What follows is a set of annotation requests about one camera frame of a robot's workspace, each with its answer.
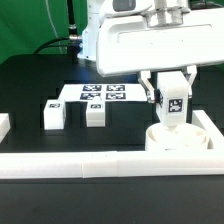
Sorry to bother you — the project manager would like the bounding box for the white U-shaped fence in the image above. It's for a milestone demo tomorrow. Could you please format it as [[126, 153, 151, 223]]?
[[0, 110, 224, 179]]

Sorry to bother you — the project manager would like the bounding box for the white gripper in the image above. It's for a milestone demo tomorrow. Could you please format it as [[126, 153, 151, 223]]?
[[96, 0, 224, 103]]

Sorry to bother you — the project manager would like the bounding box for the grey thin cable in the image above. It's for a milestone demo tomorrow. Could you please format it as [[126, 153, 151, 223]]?
[[44, 0, 64, 55]]

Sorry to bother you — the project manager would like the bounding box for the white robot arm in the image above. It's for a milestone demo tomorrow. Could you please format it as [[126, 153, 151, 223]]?
[[79, 0, 224, 103]]

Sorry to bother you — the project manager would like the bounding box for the black cable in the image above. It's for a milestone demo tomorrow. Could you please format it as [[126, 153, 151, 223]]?
[[32, 0, 83, 56]]

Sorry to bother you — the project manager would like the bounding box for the white marker sheet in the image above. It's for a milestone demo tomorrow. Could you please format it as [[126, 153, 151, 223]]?
[[59, 84, 147, 102]]

